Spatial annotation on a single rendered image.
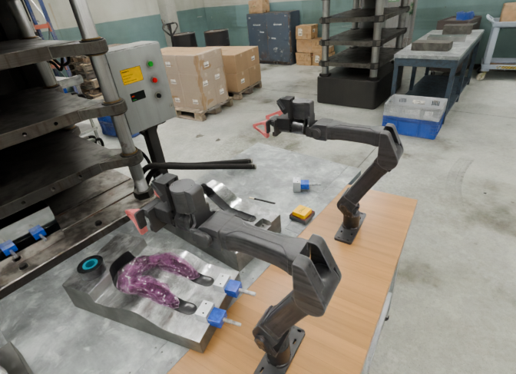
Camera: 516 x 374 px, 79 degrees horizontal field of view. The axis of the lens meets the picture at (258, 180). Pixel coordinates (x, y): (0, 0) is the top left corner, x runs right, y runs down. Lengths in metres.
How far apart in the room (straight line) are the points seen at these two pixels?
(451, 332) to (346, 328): 1.16
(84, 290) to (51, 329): 0.17
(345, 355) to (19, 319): 1.04
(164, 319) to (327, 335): 0.47
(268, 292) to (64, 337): 0.64
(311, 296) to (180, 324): 0.51
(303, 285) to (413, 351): 1.44
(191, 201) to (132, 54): 1.13
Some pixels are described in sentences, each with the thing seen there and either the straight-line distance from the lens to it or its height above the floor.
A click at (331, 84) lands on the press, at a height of 0.30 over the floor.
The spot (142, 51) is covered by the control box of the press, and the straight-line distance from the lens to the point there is 1.74.
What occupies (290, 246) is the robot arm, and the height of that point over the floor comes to 1.23.
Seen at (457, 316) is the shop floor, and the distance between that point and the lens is 2.20.
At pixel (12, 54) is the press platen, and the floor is 1.53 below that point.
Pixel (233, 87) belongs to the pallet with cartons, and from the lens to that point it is 5.68.
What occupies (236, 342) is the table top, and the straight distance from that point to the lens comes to 1.02.
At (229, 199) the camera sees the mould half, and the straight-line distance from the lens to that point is 1.35.
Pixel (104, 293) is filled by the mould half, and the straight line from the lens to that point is 1.17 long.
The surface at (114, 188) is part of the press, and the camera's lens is 1.91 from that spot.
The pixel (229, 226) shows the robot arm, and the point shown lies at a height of 1.23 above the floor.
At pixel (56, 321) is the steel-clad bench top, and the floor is 0.80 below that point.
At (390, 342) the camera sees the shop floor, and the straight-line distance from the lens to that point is 1.99.
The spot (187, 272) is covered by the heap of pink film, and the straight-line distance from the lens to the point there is 1.10.
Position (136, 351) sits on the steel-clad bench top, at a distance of 1.09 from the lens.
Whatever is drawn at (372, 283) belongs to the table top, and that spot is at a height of 0.80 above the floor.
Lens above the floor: 1.66
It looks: 32 degrees down
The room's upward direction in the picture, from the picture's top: 6 degrees counter-clockwise
